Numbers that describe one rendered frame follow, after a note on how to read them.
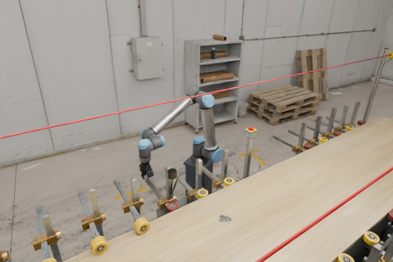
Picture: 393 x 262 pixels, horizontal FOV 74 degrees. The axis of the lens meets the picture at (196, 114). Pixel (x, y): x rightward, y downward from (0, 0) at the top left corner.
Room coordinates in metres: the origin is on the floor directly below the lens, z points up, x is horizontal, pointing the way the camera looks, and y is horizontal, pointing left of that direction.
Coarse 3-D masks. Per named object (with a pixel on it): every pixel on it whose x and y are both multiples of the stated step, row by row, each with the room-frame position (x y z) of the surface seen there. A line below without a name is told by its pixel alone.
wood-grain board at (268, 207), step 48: (336, 144) 2.24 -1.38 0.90; (384, 144) 2.25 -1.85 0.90; (240, 192) 1.52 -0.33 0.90; (288, 192) 1.53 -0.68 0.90; (336, 192) 1.54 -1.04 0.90; (384, 192) 1.55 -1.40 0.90; (144, 240) 1.10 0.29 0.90; (192, 240) 1.10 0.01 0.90; (240, 240) 1.11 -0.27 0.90; (336, 240) 1.12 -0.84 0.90
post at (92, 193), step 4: (92, 188) 1.21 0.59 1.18; (92, 192) 1.19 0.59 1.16; (92, 196) 1.19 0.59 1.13; (96, 196) 1.20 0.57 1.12; (92, 200) 1.19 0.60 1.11; (96, 200) 1.20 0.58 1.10; (92, 204) 1.19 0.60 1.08; (96, 204) 1.20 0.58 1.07; (92, 208) 1.18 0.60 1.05; (96, 208) 1.20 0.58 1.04; (92, 212) 1.21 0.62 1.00; (96, 212) 1.19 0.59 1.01; (96, 216) 1.19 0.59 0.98; (100, 224) 1.20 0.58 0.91; (96, 228) 1.19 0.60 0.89; (100, 228) 1.20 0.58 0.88; (100, 232) 1.19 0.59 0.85
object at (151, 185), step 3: (147, 180) 1.70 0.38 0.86; (150, 180) 1.70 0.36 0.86; (147, 183) 1.68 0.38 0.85; (150, 183) 1.66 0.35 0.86; (150, 186) 1.63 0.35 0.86; (153, 186) 1.63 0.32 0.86; (153, 189) 1.59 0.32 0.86; (156, 189) 1.59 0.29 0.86; (156, 192) 1.55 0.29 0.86; (159, 192) 1.55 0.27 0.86; (156, 195) 1.55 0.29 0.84; (159, 195) 1.52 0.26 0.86; (162, 195) 1.52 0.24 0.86; (159, 198) 1.51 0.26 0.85; (162, 198) 1.49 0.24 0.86; (165, 204) 1.43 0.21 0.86; (165, 207) 1.43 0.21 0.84
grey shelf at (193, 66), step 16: (192, 48) 4.25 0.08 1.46; (208, 48) 4.72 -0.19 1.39; (224, 48) 4.90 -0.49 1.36; (240, 48) 4.61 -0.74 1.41; (192, 64) 4.25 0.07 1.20; (208, 64) 4.73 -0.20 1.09; (224, 64) 4.91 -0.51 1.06; (240, 64) 4.55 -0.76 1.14; (192, 80) 4.24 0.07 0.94; (224, 80) 4.41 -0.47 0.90; (192, 112) 4.23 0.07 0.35; (224, 112) 4.76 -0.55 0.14
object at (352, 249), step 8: (384, 224) 1.53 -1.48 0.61; (376, 232) 1.46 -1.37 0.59; (384, 232) 1.61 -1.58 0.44; (392, 232) 1.86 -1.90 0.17; (360, 240) 1.31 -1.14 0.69; (384, 240) 1.64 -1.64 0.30; (352, 248) 1.25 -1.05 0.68; (360, 248) 1.34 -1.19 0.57; (352, 256) 1.28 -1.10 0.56; (360, 256) 1.48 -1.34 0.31
